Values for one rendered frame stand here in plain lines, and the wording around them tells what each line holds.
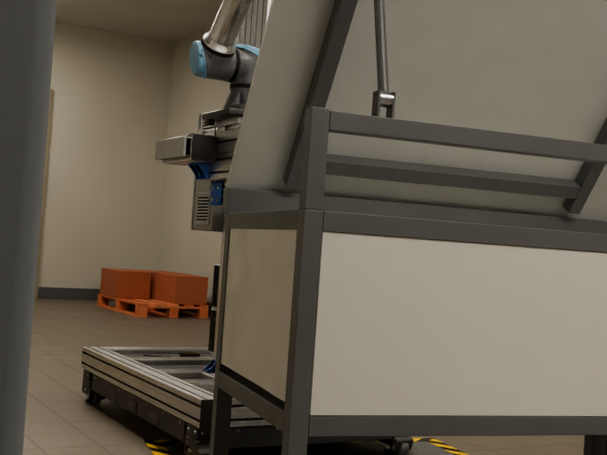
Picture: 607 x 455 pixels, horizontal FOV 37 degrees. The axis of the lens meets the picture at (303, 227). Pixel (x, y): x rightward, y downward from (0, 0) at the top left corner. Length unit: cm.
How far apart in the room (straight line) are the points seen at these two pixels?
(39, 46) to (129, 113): 971
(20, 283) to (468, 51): 208
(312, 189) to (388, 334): 33
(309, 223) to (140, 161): 829
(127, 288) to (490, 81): 655
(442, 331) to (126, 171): 823
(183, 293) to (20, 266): 801
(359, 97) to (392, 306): 65
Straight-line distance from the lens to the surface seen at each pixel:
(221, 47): 299
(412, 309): 184
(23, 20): 28
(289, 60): 217
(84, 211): 978
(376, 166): 235
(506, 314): 195
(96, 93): 990
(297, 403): 177
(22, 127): 28
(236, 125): 301
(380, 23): 190
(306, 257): 174
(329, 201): 238
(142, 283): 865
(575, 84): 250
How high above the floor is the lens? 73
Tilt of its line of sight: 1 degrees up
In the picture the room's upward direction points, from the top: 4 degrees clockwise
